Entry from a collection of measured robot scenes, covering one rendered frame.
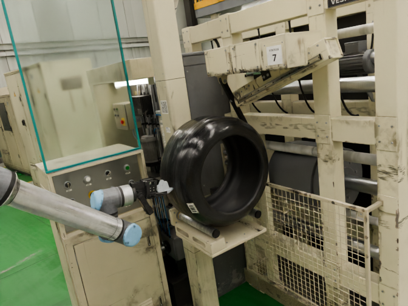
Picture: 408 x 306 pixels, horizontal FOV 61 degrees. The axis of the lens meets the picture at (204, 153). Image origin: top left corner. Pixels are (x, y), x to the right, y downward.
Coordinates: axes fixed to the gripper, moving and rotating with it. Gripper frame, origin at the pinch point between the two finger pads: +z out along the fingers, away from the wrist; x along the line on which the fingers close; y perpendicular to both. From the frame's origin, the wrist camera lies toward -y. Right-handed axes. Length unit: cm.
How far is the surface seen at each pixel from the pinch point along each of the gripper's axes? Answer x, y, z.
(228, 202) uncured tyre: 10.1, -17.8, 42.0
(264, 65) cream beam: -22, 56, 41
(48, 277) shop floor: 193, -120, -32
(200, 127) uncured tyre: -5.4, 28.9, 14.9
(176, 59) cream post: 26, 63, 22
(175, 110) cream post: 26.4, 35.6, 20.1
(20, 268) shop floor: 236, -122, -52
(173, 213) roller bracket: 23.8, -21.2, 13.3
